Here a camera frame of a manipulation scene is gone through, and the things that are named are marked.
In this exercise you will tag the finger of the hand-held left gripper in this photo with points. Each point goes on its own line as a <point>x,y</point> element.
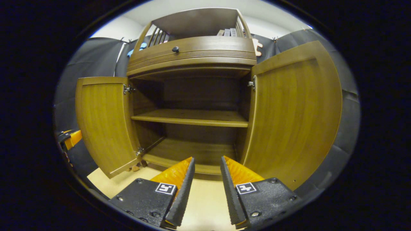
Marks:
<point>75,137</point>

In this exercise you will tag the black round drawer knob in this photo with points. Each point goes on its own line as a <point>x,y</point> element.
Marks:
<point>175,49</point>

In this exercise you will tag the metal door hinge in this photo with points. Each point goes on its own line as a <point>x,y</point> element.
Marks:
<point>128,89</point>
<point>139,152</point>
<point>252,83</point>

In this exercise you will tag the white flat box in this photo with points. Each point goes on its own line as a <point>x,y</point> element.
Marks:
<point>233,32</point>
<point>227,32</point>

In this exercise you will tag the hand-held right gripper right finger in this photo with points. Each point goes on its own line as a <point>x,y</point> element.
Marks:
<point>229,192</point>

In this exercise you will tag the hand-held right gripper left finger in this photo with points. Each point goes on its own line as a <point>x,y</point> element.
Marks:
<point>184,192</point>

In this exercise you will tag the wooden double-door shoe cabinet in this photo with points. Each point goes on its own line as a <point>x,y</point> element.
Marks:
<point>192,54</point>

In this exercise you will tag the wooden inner shelf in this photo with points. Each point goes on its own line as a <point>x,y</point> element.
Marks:
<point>192,118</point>

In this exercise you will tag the wooden cabinet door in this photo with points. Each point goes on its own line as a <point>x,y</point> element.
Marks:
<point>102,122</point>
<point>295,115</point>

